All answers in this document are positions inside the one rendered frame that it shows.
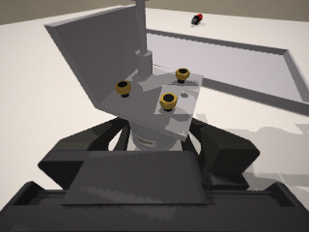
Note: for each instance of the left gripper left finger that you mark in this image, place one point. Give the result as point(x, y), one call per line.
point(97, 138)

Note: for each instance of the red-handled nut driver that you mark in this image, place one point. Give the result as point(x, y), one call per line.
point(197, 18)

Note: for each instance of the grey l-shaped bracket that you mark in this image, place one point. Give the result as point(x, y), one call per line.
point(100, 50)

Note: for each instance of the yellow hex nut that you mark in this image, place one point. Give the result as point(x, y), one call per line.
point(123, 87)
point(168, 100)
point(182, 74)

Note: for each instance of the dark grey cylinder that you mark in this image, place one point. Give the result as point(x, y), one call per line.
point(150, 140)

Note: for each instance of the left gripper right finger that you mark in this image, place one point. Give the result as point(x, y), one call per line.
point(221, 151)

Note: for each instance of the grey shallow tray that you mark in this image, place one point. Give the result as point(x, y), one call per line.
point(256, 72)

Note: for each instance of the blue electric nut driver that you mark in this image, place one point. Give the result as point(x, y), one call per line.
point(144, 57)

